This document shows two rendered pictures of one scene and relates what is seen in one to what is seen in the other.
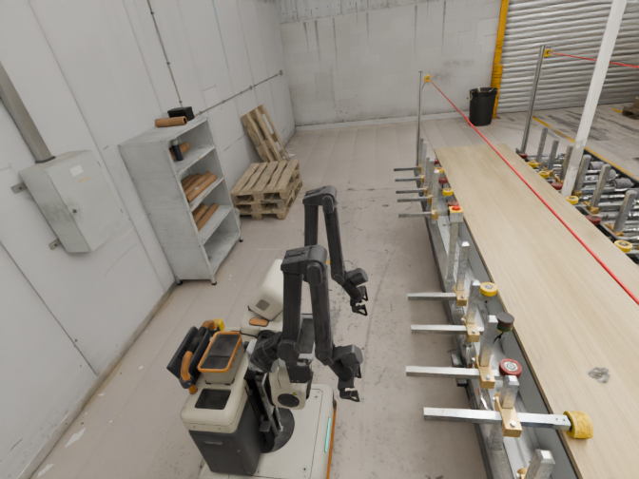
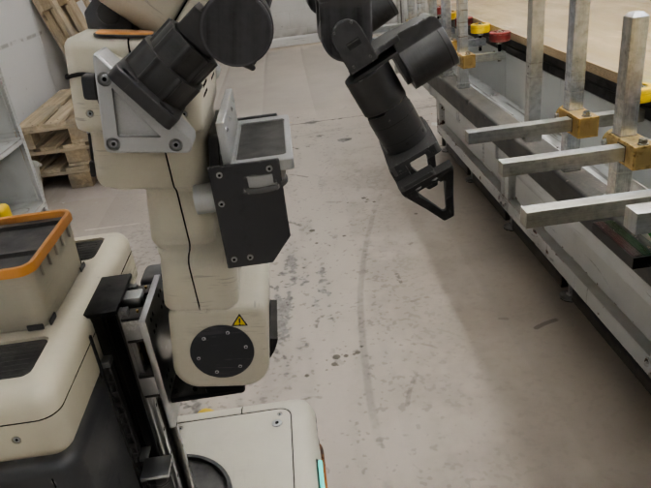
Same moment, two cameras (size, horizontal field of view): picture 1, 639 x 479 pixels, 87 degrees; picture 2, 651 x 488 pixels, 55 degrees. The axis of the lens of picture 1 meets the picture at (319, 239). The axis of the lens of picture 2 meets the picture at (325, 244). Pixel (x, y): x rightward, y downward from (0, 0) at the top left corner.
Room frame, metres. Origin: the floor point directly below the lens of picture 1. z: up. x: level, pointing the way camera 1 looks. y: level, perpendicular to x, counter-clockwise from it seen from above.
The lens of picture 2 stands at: (0.10, 0.26, 1.32)
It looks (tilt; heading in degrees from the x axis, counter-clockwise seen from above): 26 degrees down; 346
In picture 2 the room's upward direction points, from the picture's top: 7 degrees counter-clockwise
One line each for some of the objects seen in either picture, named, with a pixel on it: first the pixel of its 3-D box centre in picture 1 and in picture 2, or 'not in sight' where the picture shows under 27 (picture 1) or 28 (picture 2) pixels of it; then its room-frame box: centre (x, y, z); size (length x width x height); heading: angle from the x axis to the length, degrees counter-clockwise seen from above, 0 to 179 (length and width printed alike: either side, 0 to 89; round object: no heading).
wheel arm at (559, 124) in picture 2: (448, 296); (553, 126); (1.38, -0.66, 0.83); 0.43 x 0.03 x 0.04; 77
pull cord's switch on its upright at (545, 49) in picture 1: (533, 107); not in sight; (3.41, -2.32, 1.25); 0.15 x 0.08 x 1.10; 167
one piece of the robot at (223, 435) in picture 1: (242, 392); (80, 398); (1.14, 0.52, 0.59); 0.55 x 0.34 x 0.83; 168
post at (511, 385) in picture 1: (500, 419); not in sight; (0.67, -0.57, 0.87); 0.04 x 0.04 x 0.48; 77
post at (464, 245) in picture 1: (460, 279); (574, 82); (1.40, -0.73, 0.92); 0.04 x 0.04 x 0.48; 77
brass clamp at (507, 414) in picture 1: (506, 413); not in sight; (0.65, -0.56, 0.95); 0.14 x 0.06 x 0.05; 167
